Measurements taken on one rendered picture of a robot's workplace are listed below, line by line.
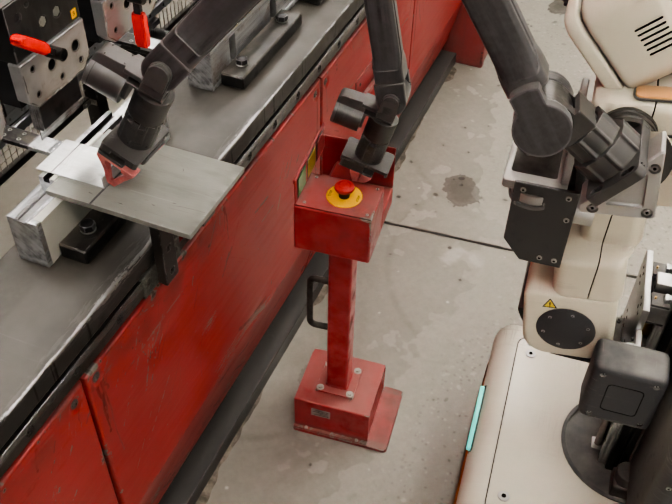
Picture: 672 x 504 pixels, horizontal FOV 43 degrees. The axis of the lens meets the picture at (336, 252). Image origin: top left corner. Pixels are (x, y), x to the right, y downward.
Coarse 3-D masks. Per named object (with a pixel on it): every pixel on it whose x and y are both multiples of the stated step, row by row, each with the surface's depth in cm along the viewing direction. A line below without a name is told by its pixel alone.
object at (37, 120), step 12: (72, 84) 136; (60, 96) 134; (72, 96) 137; (36, 108) 130; (48, 108) 132; (60, 108) 135; (72, 108) 140; (36, 120) 132; (48, 120) 133; (60, 120) 138; (48, 132) 135
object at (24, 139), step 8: (8, 128) 147; (16, 128) 147; (8, 136) 145; (16, 136) 145; (24, 136) 145; (32, 136) 145; (40, 136) 145; (16, 144) 144; (24, 144) 144; (32, 144) 144; (40, 144) 144; (48, 144) 144; (56, 144) 144; (40, 152) 143; (48, 152) 142
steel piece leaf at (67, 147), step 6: (66, 144) 144; (72, 144) 144; (78, 144) 144; (54, 150) 143; (60, 150) 143; (66, 150) 143; (72, 150) 143; (48, 156) 142; (54, 156) 142; (60, 156) 142; (66, 156) 142; (42, 162) 141; (48, 162) 141; (54, 162) 141; (60, 162) 141; (36, 168) 140; (42, 168) 140; (48, 168) 140; (54, 168) 140
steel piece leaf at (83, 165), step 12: (84, 144) 145; (72, 156) 142; (84, 156) 142; (96, 156) 142; (60, 168) 140; (72, 168) 140; (84, 168) 140; (96, 168) 140; (84, 180) 138; (96, 180) 138
